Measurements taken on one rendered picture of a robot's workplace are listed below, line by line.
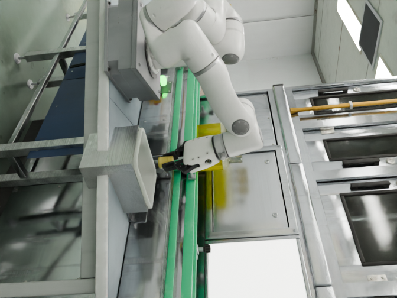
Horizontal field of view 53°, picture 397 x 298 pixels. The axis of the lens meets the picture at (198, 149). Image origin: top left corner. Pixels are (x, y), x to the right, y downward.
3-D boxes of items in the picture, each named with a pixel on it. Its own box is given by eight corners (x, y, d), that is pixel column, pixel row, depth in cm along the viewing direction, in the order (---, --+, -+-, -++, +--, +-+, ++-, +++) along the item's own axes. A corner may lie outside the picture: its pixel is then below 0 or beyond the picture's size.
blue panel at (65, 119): (44, 188, 164) (146, 180, 160) (25, 158, 152) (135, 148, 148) (111, 15, 280) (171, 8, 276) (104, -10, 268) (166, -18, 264)
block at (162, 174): (153, 180, 145) (172, 179, 145) (147, 162, 139) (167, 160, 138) (153, 173, 148) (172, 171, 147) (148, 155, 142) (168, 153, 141)
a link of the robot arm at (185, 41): (225, 42, 115) (185, 69, 122) (181, -23, 108) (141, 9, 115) (215, 61, 101) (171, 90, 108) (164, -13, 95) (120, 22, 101)
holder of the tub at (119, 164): (128, 223, 133) (151, 222, 132) (104, 165, 114) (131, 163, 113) (134, 184, 145) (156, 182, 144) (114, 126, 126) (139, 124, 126)
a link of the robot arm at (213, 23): (181, 30, 119) (183, -11, 126) (225, 69, 136) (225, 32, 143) (207, 16, 114) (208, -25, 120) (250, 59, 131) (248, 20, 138)
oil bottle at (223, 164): (176, 174, 158) (230, 169, 156) (173, 164, 154) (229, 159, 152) (177, 164, 162) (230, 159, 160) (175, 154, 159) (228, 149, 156)
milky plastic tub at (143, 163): (125, 214, 129) (152, 212, 128) (106, 165, 114) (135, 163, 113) (133, 174, 142) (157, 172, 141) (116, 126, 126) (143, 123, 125)
